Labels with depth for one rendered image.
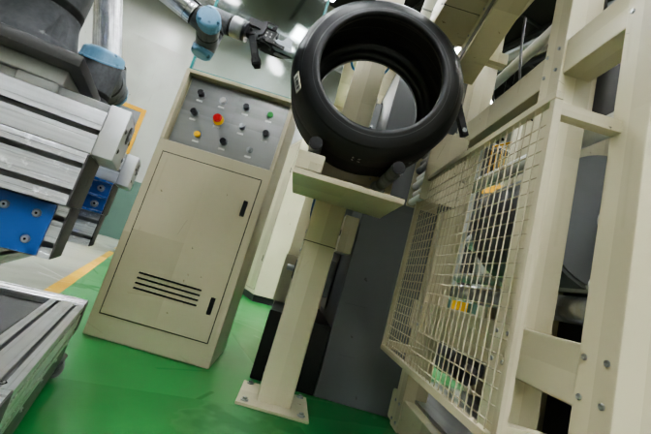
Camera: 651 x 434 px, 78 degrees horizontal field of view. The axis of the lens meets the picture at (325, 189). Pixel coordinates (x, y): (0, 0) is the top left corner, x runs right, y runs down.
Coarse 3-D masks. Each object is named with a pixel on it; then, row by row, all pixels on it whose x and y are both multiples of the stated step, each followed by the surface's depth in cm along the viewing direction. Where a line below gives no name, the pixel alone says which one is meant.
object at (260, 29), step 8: (248, 24) 141; (256, 24) 142; (264, 24) 141; (272, 24) 141; (240, 32) 141; (248, 32) 142; (256, 32) 142; (264, 32) 141; (272, 32) 142; (240, 40) 143; (256, 40) 141; (264, 48) 143; (272, 48) 144
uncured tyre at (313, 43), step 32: (384, 0) 140; (320, 32) 132; (352, 32) 157; (384, 32) 157; (416, 32) 149; (320, 64) 160; (384, 64) 166; (416, 64) 162; (448, 64) 133; (320, 96) 128; (416, 96) 162; (448, 96) 131; (320, 128) 129; (352, 128) 126; (416, 128) 128; (448, 128) 133; (384, 160) 130; (416, 160) 141
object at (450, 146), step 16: (448, 144) 164; (464, 144) 165; (432, 160) 162; (448, 160) 163; (416, 176) 180; (448, 176) 162; (416, 192) 173; (432, 192) 160; (448, 192) 160; (448, 208) 165
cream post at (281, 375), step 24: (360, 72) 175; (384, 72) 176; (360, 96) 173; (360, 120) 170; (312, 216) 161; (336, 216) 162; (312, 240) 159; (336, 240) 160; (312, 264) 157; (312, 288) 156; (288, 312) 153; (312, 312) 154; (288, 336) 151; (288, 360) 150; (264, 384) 148; (288, 384) 148; (288, 408) 147
